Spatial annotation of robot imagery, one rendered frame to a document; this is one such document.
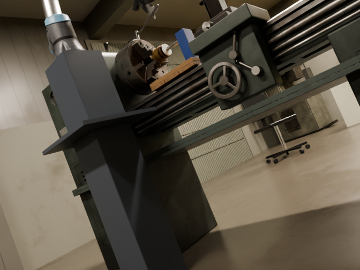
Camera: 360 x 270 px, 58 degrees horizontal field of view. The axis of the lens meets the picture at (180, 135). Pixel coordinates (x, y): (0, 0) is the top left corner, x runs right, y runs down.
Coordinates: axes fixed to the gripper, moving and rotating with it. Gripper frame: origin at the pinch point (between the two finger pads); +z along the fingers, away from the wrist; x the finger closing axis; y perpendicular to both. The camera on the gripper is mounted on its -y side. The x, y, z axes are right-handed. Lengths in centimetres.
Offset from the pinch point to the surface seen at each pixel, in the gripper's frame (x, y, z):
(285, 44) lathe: -36, 70, 50
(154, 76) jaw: -20.3, -5.8, 31.0
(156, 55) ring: -16.5, 0.2, 21.7
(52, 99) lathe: -34, -77, 9
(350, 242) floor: -73, 69, 117
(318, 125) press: 488, -77, 239
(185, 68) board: -35, 23, 37
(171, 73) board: -34, 15, 36
